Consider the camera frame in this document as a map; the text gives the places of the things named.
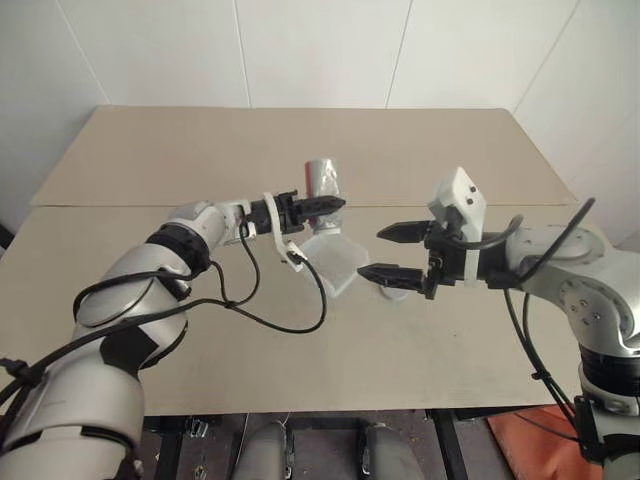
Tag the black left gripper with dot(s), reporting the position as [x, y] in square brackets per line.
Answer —
[290, 212]

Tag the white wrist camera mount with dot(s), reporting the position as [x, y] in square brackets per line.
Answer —
[274, 220]
[460, 192]

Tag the clear jar with red label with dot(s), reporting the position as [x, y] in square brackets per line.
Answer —
[325, 180]

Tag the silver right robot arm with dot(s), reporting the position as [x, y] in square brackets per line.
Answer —
[575, 270]

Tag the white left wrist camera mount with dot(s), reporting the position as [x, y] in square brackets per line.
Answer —
[274, 220]

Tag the white jar lid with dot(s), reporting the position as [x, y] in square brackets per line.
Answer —
[395, 295]

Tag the black object at wall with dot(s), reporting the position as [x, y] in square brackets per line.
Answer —
[5, 232]

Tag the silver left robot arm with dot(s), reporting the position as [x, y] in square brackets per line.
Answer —
[125, 270]

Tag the orange cloth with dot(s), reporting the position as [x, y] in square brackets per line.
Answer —
[525, 445]

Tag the grey rounded cover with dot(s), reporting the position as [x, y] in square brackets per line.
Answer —
[387, 450]
[265, 450]

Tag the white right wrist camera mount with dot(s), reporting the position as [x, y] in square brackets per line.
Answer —
[460, 192]

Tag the black metal table frame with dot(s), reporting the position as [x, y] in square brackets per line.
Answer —
[450, 440]

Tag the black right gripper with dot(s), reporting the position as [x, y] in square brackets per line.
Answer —
[447, 262]

